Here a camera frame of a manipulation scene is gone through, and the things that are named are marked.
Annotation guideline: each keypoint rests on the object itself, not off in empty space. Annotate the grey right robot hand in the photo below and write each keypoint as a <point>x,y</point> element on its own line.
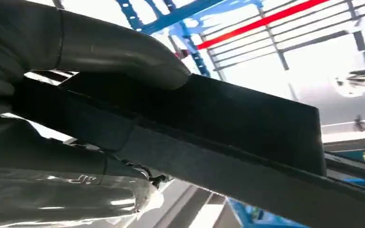
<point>107,50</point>

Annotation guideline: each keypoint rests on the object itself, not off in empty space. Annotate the blue metal rack frame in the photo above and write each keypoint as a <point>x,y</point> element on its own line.
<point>182,15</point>

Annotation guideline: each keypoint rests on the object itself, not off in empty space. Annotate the red horizontal bar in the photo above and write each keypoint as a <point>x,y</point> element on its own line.
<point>264,20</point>

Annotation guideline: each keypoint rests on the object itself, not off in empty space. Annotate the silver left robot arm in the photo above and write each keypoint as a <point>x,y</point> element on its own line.
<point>362,81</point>

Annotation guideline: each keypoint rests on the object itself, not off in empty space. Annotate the blue floor object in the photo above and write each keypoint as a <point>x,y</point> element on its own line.
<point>258,217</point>

